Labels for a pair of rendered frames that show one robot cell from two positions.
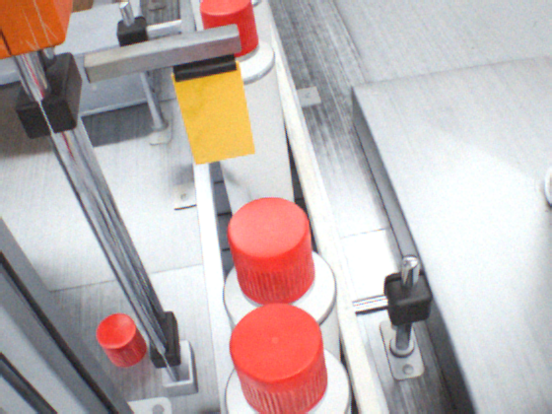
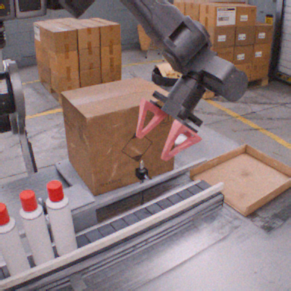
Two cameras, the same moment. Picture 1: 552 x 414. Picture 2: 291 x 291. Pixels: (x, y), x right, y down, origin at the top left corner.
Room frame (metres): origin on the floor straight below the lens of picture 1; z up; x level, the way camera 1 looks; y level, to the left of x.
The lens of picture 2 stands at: (0.43, -0.55, 1.49)
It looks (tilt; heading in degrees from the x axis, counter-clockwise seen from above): 29 degrees down; 57
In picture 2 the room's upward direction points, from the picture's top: straight up
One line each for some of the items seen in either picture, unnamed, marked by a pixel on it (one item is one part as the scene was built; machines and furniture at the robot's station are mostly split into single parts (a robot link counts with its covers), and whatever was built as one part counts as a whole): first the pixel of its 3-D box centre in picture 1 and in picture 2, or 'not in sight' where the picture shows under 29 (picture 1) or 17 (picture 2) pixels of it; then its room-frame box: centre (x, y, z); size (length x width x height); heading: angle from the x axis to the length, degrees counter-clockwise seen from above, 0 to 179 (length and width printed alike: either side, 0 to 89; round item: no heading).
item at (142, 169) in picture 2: not in sight; (146, 188); (0.85, 0.10, 0.91); 0.07 x 0.03 x 0.16; 92
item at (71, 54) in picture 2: not in sight; (75, 55); (1.95, 3.55, 0.45); 1.20 x 0.84 x 0.89; 88
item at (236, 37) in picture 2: not in sight; (222, 44); (3.69, 2.62, 0.57); 1.20 x 0.85 x 1.14; 178
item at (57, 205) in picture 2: not in sight; (61, 220); (0.57, 0.02, 0.98); 0.05 x 0.05 x 0.20
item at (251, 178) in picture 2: not in sight; (245, 175); (1.22, 0.05, 0.85); 0.30 x 0.26 x 0.04; 2
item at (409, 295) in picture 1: (405, 307); not in sight; (0.23, -0.08, 0.89); 0.03 x 0.03 x 0.12; 2
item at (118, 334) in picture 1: (121, 339); not in sight; (0.27, 0.14, 0.85); 0.03 x 0.03 x 0.03
